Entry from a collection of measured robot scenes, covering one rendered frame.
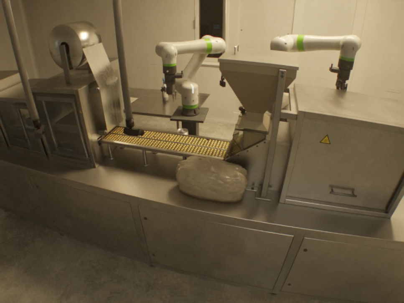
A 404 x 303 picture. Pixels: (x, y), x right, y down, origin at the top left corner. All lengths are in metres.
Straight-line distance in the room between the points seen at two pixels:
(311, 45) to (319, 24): 1.92
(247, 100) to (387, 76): 2.97
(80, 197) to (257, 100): 1.27
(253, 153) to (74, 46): 1.19
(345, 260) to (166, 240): 1.07
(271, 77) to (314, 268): 1.10
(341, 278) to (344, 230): 0.42
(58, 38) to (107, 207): 1.08
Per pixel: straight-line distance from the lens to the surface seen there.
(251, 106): 1.31
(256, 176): 1.47
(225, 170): 1.33
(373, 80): 3.97
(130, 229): 1.75
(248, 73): 1.17
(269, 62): 1.16
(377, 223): 1.57
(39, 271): 2.40
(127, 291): 2.05
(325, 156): 1.32
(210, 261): 1.70
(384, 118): 1.36
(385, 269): 1.74
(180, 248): 1.68
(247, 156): 1.40
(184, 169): 1.36
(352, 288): 1.88
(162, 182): 1.54
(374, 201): 1.57
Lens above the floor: 1.77
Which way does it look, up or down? 32 degrees down
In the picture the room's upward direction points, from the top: straight up
